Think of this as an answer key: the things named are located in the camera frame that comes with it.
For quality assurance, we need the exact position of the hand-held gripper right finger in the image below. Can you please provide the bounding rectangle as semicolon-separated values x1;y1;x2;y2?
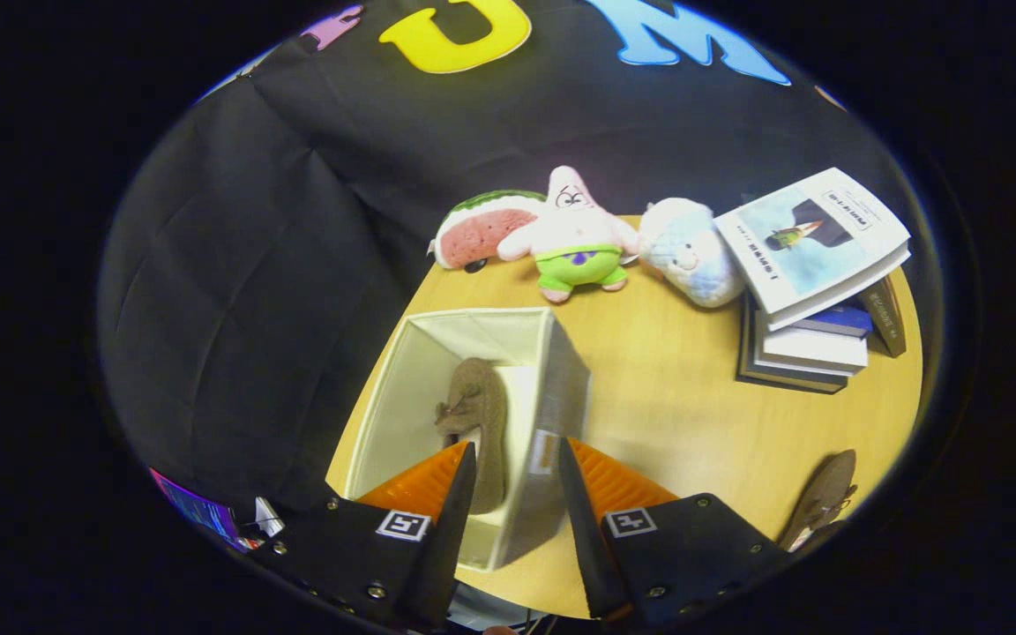
557;437;794;630

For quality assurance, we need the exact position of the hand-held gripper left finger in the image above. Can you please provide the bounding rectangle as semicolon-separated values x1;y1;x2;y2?
247;441;478;630

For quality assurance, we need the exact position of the white book with picture cover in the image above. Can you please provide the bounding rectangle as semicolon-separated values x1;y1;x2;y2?
713;168;913;332

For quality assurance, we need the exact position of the thick white book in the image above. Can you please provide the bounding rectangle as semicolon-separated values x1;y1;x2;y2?
753;309;870;376

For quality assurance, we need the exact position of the black backdrop cloth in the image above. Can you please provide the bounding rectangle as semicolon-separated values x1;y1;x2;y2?
98;0;923;539

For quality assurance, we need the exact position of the white plastic device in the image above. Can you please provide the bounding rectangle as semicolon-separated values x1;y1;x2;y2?
252;497;287;539

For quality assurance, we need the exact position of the pink starfish plush toy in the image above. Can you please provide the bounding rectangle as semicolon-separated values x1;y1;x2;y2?
497;166;641;304

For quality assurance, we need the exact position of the black book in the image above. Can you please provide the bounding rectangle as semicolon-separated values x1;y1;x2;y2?
856;275;908;359

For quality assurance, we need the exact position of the purple glossy packet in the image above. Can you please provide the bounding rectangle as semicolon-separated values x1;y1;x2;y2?
149;467;244;549

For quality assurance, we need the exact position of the white and blue plush toy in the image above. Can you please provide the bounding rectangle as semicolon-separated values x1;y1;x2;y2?
639;198;747;309

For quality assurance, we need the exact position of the dark grey book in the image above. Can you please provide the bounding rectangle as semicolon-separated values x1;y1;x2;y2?
735;295;851;395

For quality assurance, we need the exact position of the blue book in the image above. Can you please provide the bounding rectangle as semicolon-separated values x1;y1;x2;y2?
795;304;875;339

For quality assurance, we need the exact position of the brown fuzzy shoe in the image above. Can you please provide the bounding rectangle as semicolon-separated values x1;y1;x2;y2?
777;450;859;552
435;357;509;515

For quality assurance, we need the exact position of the grey fabric storage box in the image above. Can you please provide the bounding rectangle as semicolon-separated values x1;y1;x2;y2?
345;306;593;572

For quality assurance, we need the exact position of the watermelon slice plush toy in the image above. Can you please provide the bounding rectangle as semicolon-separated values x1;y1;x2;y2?
427;190;549;272

